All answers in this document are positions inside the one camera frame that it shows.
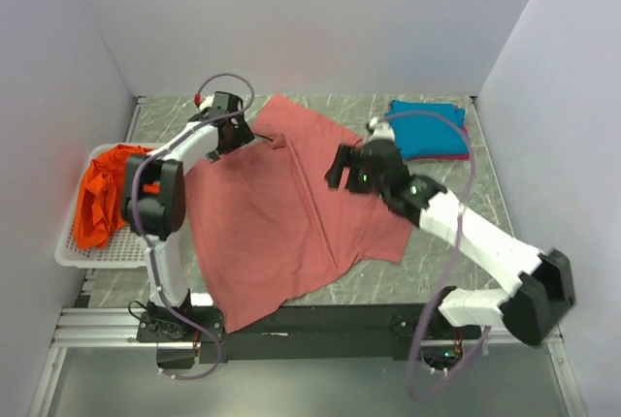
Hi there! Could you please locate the orange t-shirt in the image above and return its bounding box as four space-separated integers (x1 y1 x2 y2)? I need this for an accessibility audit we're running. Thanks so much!
74 144 151 250

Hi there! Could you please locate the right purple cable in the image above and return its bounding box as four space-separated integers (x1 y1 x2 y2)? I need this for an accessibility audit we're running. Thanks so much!
377 110 491 401

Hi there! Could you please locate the folded magenta t-shirt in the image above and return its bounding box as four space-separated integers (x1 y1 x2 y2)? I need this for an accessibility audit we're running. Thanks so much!
387 103 471 164

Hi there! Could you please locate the purple cable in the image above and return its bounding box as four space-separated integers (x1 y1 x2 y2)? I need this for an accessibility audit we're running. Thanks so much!
377 110 491 401
127 72 256 382

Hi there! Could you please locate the aluminium frame rail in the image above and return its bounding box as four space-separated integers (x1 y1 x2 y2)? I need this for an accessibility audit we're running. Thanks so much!
51 307 564 347

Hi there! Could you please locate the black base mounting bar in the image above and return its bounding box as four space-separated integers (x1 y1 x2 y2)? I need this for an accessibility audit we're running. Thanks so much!
136 302 481 366

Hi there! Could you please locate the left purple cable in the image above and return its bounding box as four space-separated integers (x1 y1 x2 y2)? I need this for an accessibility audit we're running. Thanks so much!
127 72 256 382

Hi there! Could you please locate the folded blue t-shirt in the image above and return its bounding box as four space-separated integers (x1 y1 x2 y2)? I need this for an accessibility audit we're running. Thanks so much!
384 98 470 159

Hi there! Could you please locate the salmon pink t-shirt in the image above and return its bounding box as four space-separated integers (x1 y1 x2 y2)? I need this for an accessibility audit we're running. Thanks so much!
185 95 412 333

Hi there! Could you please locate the white plastic basket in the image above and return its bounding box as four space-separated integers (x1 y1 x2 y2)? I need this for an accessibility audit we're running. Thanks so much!
54 143 158 269

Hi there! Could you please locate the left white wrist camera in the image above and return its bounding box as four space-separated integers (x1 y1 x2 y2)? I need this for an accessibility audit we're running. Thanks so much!
194 94 214 112

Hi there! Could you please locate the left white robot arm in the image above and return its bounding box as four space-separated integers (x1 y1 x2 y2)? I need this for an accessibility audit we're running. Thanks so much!
120 91 254 341

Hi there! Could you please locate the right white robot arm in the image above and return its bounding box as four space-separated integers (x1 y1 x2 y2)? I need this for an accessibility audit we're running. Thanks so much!
325 139 575 346

